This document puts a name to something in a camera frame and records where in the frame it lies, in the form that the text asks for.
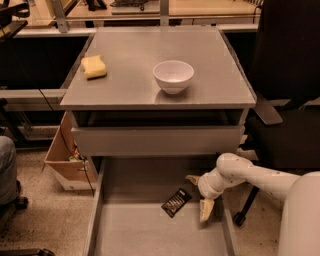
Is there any top drawer front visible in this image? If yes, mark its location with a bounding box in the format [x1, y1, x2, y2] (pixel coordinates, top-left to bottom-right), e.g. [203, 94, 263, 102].
[72, 126, 244, 157]

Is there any person leg in jeans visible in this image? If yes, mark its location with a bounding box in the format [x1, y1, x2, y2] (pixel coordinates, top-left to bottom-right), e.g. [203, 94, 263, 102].
[0, 136, 18, 205]

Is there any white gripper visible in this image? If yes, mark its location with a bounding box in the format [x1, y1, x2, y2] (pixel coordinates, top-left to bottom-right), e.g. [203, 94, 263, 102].
[186, 168, 228, 223]

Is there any background workbench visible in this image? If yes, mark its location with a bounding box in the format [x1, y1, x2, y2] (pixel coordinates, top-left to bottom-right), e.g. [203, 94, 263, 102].
[2, 0, 264, 34]

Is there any grey drawer cabinet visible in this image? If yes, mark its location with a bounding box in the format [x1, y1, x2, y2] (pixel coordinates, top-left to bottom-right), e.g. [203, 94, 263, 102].
[60, 25, 257, 158]

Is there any open middle drawer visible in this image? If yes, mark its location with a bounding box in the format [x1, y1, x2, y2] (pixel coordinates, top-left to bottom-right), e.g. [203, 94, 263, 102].
[82, 157, 240, 256]

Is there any black rxbar chocolate wrapper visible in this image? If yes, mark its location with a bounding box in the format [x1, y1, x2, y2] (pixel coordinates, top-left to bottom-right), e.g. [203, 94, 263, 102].
[161, 189, 192, 218]

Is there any black chair left edge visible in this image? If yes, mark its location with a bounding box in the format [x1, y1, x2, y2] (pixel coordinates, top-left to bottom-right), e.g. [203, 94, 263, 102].
[0, 196, 56, 256]

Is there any white bowl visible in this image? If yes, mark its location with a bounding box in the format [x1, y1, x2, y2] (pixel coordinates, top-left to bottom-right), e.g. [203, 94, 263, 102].
[153, 60, 194, 94]

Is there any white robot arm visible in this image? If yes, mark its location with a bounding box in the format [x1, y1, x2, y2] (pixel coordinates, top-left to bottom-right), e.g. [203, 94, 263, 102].
[186, 153, 320, 256]

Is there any yellow sponge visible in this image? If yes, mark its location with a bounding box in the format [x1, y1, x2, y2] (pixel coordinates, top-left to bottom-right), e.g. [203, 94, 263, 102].
[81, 55, 107, 79]

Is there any black office chair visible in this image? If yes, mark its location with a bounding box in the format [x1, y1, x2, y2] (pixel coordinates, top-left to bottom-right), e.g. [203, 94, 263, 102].
[229, 0, 320, 228]

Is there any cardboard box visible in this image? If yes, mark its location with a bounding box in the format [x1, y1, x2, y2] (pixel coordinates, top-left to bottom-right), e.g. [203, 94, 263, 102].
[44, 115, 97, 190]

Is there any black cable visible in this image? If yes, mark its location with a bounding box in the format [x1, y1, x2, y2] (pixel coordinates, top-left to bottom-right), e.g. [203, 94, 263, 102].
[39, 88, 96, 197]

